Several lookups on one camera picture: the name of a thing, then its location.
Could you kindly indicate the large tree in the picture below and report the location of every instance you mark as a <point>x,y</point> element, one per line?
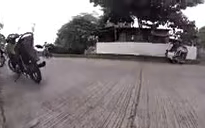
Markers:
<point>146,10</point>

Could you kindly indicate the dark building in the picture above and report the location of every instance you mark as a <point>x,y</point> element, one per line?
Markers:
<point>133,34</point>

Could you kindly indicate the vehicle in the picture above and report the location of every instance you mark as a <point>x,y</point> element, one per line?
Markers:
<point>177,53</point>

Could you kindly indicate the black motorcycle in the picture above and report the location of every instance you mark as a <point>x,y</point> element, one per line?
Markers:
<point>25,55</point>

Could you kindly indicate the white wall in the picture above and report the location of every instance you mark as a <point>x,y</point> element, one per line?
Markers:
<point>133,49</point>

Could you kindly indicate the grey concrete road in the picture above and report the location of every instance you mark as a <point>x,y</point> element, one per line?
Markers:
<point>90,86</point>

